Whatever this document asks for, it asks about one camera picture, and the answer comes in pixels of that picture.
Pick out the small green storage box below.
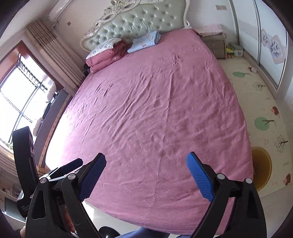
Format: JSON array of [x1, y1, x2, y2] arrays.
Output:
[[229, 43, 244, 57]]

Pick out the window with metal bars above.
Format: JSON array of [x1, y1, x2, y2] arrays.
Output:
[[1, 52, 58, 149]]

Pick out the striped white pillow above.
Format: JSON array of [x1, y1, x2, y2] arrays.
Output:
[[86, 38, 122, 59]]

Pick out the grey bedside table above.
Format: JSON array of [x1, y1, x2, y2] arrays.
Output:
[[200, 33, 227, 59]]

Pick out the pink bed sheet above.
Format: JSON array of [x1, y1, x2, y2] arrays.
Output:
[[45, 29, 253, 235]]

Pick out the green tufted headboard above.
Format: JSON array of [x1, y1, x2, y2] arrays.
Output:
[[80, 0, 191, 52]]

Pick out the white sliding wardrobe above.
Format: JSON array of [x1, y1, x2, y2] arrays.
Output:
[[230, 0, 292, 98]]

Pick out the cartoon floor play mat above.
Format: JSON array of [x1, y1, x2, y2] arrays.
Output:
[[219, 57, 292, 196]]

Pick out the person's left hand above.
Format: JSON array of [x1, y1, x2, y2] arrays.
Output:
[[19, 205, 76, 238]]

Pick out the pink cloth on nightstand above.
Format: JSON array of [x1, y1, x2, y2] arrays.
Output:
[[193, 24, 227, 37]]

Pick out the beige curtain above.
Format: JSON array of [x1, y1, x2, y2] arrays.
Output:
[[26, 20, 85, 89]]

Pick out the folded pink quilt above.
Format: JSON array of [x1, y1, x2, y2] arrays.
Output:
[[86, 40, 129, 74]]

